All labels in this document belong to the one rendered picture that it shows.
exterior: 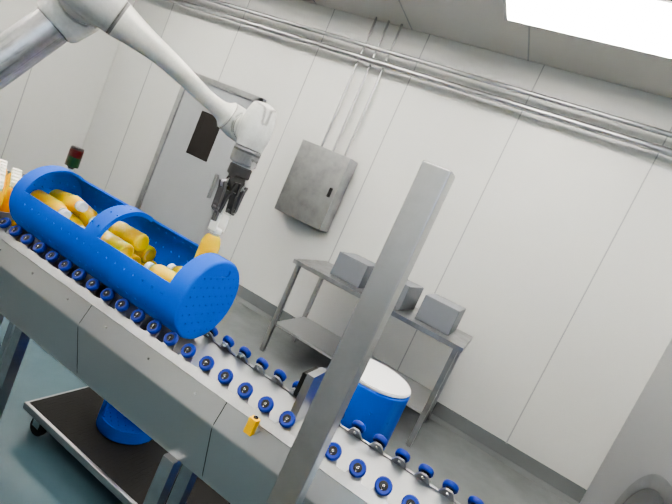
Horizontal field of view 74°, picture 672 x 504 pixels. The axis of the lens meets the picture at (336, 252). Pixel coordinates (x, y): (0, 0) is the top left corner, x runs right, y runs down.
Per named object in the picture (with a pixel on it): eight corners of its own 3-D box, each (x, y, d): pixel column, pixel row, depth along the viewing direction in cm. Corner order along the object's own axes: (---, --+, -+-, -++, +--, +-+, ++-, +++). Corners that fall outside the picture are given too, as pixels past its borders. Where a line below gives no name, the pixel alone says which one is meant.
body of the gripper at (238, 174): (243, 166, 142) (232, 193, 143) (257, 172, 150) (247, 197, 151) (225, 158, 144) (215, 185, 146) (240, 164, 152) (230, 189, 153)
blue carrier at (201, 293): (162, 345, 134) (199, 258, 131) (-4, 227, 165) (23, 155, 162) (219, 335, 160) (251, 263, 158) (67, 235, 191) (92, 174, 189)
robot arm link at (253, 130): (268, 157, 145) (255, 152, 156) (286, 111, 143) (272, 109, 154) (237, 143, 139) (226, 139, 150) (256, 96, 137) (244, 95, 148)
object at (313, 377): (292, 425, 127) (314, 377, 125) (281, 417, 129) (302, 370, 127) (307, 415, 136) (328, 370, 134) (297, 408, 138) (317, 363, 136)
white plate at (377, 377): (414, 380, 174) (412, 383, 174) (350, 347, 180) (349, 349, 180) (407, 405, 147) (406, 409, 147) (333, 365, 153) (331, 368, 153)
